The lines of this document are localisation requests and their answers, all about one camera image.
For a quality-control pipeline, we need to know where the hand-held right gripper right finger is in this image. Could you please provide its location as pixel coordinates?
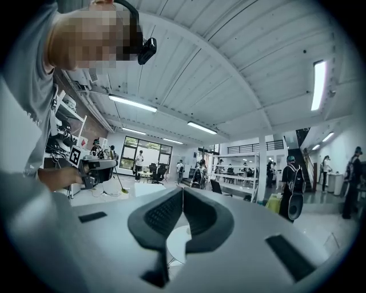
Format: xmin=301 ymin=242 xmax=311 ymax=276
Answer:
xmin=182 ymin=187 xmax=236 ymax=254

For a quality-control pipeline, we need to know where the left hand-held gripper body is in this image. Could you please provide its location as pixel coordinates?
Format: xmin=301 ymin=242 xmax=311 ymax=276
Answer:
xmin=68 ymin=145 xmax=119 ymax=191

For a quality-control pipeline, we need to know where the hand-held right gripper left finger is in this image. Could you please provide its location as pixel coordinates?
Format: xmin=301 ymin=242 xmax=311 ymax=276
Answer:
xmin=127 ymin=187 xmax=184 ymax=250

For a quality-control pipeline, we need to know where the person's left forearm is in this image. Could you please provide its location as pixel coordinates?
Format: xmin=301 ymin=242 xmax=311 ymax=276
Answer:
xmin=38 ymin=165 xmax=84 ymax=193

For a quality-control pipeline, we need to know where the yellow broom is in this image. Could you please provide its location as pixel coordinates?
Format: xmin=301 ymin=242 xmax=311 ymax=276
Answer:
xmin=112 ymin=167 xmax=130 ymax=196

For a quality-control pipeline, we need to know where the white round table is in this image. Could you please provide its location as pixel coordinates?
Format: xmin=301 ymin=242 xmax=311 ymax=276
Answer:
xmin=166 ymin=225 xmax=193 ymax=266

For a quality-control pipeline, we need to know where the black framed glass door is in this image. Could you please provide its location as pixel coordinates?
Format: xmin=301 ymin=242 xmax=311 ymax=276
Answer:
xmin=120 ymin=135 xmax=173 ymax=177

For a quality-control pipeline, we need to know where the black office chair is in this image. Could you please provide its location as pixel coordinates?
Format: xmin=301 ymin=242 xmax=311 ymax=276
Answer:
xmin=151 ymin=164 xmax=168 ymax=184

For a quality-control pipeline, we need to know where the white metal rack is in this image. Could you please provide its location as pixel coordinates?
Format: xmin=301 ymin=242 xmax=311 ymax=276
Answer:
xmin=212 ymin=151 xmax=260 ymax=201

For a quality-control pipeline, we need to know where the white storage shelf with gear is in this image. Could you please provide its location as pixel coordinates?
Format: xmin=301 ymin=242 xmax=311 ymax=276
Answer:
xmin=45 ymin=90 xmax=88 ymax=161

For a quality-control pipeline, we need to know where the yellow cloth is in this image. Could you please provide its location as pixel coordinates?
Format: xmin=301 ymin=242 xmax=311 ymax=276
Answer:
xmin=265 ymin=193 xmax=284 ymax=214

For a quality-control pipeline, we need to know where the white pillar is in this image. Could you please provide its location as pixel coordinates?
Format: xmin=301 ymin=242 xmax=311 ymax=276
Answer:
xmin=258 ymin=135 xmax=268 ymax=203

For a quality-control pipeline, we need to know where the person's grey t-shirt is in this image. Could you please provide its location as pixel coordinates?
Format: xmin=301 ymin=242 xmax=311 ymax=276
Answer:
xmin=0 ymin=2 xmax=59 ymax=180

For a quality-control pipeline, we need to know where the dark staircase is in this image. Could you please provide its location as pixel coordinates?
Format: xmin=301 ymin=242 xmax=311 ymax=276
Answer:
xmin=287 ymin=146 xmax=316 ymax=192

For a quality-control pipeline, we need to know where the person's head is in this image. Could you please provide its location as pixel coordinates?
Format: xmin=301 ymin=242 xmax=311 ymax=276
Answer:
xmin=45 ymin=0 xmax=135 ymax=72

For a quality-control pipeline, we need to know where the black head-mounted camera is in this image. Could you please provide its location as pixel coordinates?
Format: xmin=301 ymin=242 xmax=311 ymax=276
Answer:
xmin=137 ymin=37 xmax=158 ymax=66

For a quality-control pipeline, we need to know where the black head strap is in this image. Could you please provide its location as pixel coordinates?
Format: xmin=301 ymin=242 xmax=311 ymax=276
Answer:
xmin=113 ymin=0 xmax=144 ymax=39

